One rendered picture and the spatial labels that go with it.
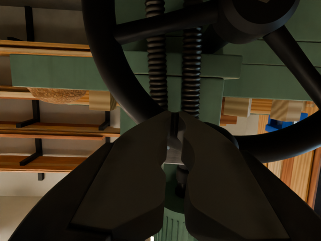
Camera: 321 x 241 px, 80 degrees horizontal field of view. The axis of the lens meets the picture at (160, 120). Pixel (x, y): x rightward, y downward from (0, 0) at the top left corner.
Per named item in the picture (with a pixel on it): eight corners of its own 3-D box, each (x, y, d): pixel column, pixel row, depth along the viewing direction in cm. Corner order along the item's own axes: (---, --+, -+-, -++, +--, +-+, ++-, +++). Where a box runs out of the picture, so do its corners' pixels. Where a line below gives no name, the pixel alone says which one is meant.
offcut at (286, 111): (272, 98, 40) (269, 118, 40) (289, 99, 36) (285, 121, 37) (286, 98, 41) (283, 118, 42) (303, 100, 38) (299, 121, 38)
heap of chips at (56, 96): (64, 88, 37) (65, 108, 38) (92, 87, 51) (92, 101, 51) (18, 86, 37) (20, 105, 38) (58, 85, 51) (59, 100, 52)
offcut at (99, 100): (110, 91, 37) (110, 111, 38) (116, 90, 40) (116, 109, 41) (88, 90, 37) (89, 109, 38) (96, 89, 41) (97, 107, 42)
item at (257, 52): (327, 42, 33) (323, 67, 33) (266, 58, 53) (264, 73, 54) (95, 33, 34) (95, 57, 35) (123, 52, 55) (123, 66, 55)
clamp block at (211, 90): (228, 78, 25) (221, 144, 27) (208, 80, 39) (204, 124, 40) (116, 72, 26) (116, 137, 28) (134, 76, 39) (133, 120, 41)
